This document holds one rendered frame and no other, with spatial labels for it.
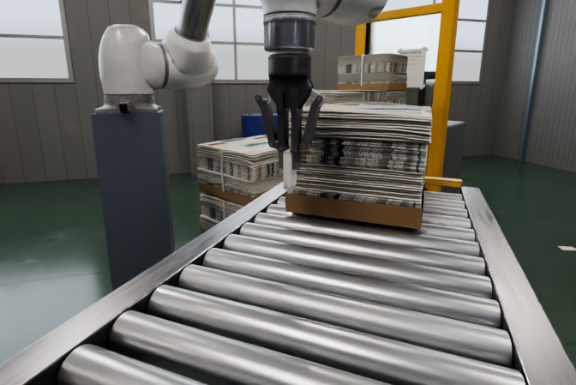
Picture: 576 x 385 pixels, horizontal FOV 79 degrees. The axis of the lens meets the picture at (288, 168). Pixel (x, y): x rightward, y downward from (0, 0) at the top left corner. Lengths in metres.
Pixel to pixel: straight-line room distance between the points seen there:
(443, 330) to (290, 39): 0.46
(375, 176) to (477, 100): 5.73
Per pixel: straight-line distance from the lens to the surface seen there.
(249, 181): 1.41
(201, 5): 1.22
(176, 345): 0.46
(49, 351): 0.50
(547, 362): 0.49
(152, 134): 1.21
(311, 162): 0.75
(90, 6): 4.85
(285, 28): 0.59
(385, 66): 2.33
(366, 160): 0.71
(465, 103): 6.25
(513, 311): 0.56
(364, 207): 0.73
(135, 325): 0.49
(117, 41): 1.25
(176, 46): 1.27
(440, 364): 0.44
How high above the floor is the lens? 1.07
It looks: 13 degrees down
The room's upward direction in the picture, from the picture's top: straight up
